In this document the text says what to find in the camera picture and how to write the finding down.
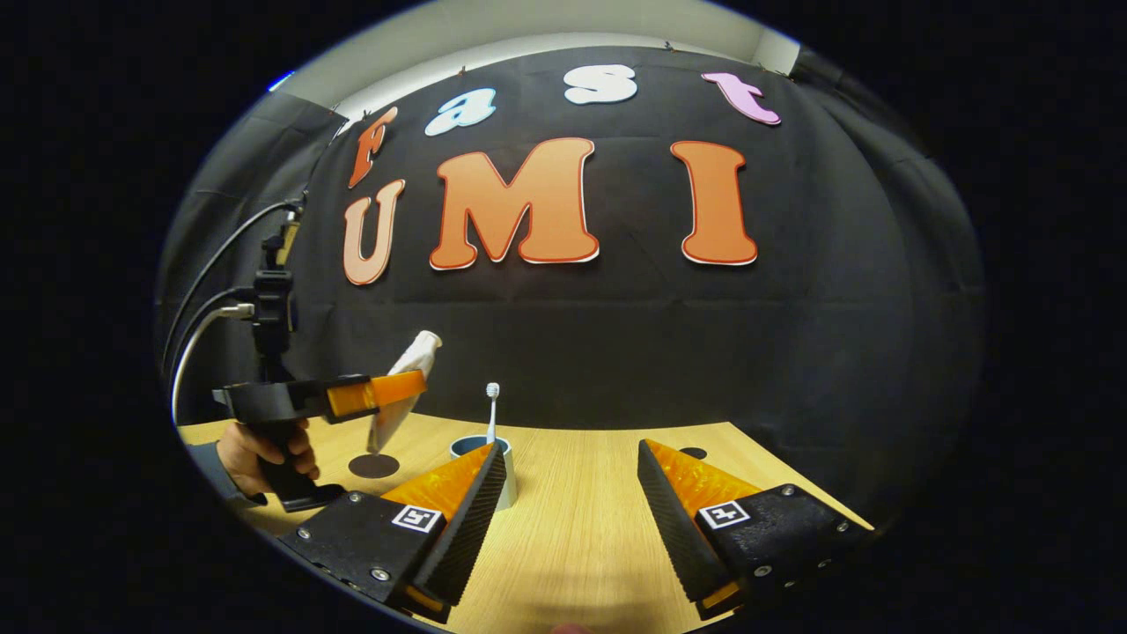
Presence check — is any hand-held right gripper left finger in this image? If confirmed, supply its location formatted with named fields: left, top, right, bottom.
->
left=280, top=440, right=511, bottom=624

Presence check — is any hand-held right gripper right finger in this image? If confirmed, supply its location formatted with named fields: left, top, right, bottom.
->
left=637, top=439, right=875, bottom=622

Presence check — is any white toothpaste tube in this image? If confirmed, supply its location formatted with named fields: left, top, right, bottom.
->
left=366, top=329, right=444, bottom=455

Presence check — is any dark brown round coaster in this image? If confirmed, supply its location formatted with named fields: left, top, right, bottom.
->
left=348, top=453, right=401, bottom=480

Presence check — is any light blue cup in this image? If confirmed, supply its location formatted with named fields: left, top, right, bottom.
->
left=448, top=434, right=519, bottom=512

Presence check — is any wooden desktop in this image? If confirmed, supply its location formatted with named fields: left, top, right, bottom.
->
left=176, top=412, right=877, bottom=634

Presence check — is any black backdrop cloth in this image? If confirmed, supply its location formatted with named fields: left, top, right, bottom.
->
left=154, top=44, right=985, bottom=529

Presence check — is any grey cable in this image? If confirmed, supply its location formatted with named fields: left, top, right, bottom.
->
left=170, top=302, right=259, bottom=426

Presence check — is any black cable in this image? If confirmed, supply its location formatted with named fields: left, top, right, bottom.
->
left=161, top=200, right=306, bottom=371
left=167, top=284, right=260, bottom=375

